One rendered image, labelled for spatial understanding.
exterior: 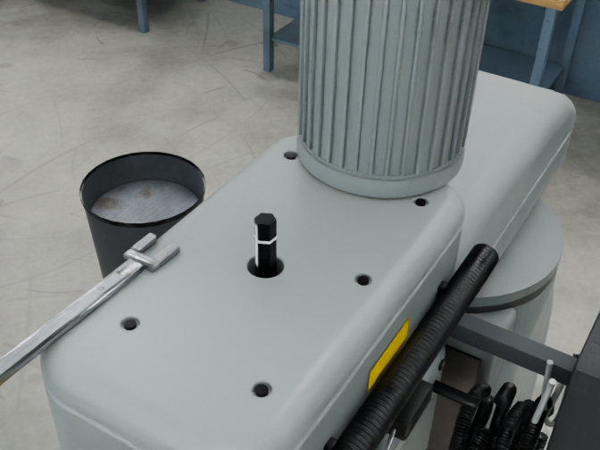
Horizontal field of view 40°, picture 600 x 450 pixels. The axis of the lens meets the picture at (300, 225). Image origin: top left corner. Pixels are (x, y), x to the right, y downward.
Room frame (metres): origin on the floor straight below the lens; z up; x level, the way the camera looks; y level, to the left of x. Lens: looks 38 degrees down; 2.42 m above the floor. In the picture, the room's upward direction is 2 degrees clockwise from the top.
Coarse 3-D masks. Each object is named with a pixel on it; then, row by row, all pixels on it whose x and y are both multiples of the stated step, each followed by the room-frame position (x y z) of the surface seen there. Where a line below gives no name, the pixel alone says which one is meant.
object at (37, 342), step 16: (144, 240) 0.64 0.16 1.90; (128, 256) 0.62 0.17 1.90; (144, 256) 0.62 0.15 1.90; (160, 256) 0.62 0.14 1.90; (112, 272) 0.59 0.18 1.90; (128, 272) 0.59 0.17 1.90; (96, 288) 0.57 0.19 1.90; (112, 288) 0.57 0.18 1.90; (80, 304) 0.54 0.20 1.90; (96, 304) 0.55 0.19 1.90; (64, 320) 0.52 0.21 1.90; (80, 320) 0.53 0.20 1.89; (32, 336) 0.50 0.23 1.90; (48, 336) 0.50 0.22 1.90; (16, 352) 0.48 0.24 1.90; (32, 352) 0.48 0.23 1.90; (0, 368) 0.46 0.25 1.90; (16, 368) 0.47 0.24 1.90; (0, 384) 0.45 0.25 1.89
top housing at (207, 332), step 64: (256, 192) 0.74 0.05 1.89; (320, 192) 0.74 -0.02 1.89; (448, 192) 0.75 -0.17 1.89; (192, 256) 0.63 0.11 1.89; (320, 256) 0.63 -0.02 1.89; (384, 256) 0.63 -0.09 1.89; (448, 256) 0.70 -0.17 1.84; (128, 320) 0.53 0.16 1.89; (192, 320) 0.54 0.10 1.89; (256, 320) 0.54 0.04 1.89; (320, 320) 0.54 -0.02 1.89; (384, 320) 0.56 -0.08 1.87; (64, 384) 0.46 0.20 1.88; (128, 384) 0.46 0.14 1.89; (192, 384) 0.46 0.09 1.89; (256, 384) 0.46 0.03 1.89; (320, 384) 0.47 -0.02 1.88; (64, 448) 0.47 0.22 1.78; (128, 448) 0.42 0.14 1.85; (192, 448) 0.40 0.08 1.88; (256, 448) 0.40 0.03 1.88; (320, 448) 0.46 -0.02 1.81
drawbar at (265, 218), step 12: (264, 216) 0.62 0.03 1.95; (264, 228) 0.61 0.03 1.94; (276, 228) 0.61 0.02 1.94; (264, 240) 0.61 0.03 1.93; (276, 240) 0.61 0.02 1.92; (264, 252) 0.61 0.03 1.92; (276, 252) 0.62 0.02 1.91; (264, 264) 0.61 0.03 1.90; (276, 264) 0.62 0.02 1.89; (264, 276) 0.61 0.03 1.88
